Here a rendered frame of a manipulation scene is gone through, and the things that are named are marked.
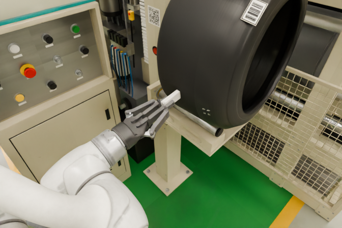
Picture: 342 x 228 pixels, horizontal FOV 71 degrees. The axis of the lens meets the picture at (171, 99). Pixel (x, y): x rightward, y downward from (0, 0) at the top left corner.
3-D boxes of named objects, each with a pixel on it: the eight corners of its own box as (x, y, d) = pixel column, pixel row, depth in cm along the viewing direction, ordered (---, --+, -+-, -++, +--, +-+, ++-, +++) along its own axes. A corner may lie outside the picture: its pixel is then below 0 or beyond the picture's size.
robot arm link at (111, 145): (86, 134, 63) (105, 120, 65) (97, 152, 69) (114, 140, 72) (105, 154, 58) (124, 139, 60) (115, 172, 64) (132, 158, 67)
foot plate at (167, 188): (142, 172, 182) (142, 170, 181) (168, 151, 196) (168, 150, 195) (167, 196, 167) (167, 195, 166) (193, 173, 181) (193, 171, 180)
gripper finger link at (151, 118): (134, 124, 67) (137, 126, 66) (164, 102, 72) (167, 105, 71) (137, 132, 70) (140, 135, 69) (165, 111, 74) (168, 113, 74)
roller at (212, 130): (155, 92, 110) (161, 85, 111) (158, 97, 114) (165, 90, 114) (216, 135, 91) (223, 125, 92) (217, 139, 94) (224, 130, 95)
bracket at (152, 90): (147, 103, 114) (146, 86, 107) (202, 70, 135) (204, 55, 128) (152, 106, 112) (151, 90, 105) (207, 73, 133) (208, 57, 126)
